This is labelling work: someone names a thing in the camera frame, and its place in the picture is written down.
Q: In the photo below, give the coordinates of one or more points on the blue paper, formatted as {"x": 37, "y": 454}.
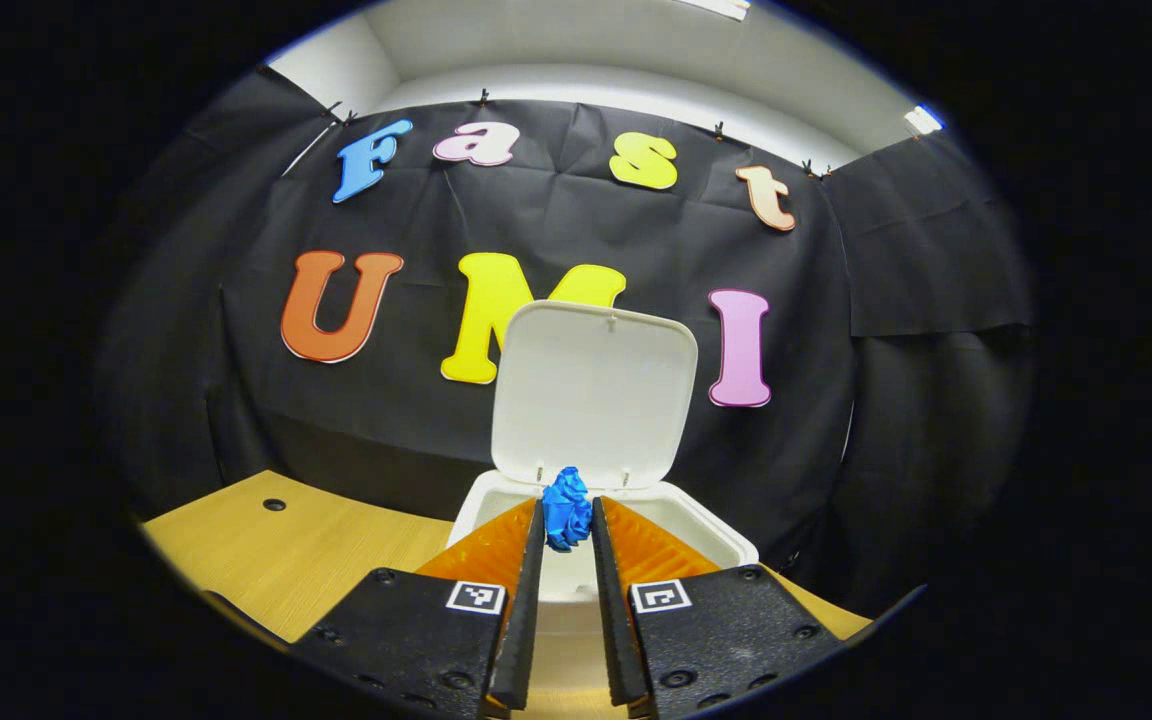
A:
{"x": 566, "y": 505}

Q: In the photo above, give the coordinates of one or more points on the wooden desktop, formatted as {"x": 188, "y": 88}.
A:
{"x": 286, "y": 560}

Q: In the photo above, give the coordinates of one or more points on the white desktop garbage bin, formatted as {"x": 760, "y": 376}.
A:
{"x": 586, "y": 390}

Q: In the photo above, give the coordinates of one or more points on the black backdrop cloth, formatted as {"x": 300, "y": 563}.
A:
{"x": 386, "y": 420}

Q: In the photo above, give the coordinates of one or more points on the ceiling light panel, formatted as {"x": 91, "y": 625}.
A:
{"x": 716, "y": 8}

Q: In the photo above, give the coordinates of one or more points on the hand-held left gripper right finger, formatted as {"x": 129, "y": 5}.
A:
{"x": 611, "y": 620}

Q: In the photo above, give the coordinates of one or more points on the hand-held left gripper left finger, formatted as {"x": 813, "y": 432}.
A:
{"x": 526, "y": 620}

